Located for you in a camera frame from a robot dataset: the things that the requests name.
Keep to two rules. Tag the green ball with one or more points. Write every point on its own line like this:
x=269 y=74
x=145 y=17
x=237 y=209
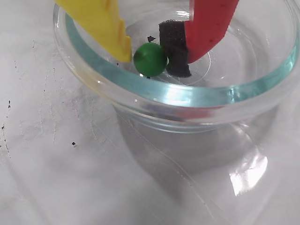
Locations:
x=150 y=59

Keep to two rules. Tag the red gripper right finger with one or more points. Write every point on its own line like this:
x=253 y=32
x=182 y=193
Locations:
x=206 y=28

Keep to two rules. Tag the white tablecloth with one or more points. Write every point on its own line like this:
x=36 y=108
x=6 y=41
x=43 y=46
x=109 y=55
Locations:
x=47 y=164

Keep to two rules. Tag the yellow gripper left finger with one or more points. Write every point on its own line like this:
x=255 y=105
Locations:
x=100 y=23

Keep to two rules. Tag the glass bowl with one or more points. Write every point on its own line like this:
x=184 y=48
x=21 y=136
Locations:
x=164 y=91

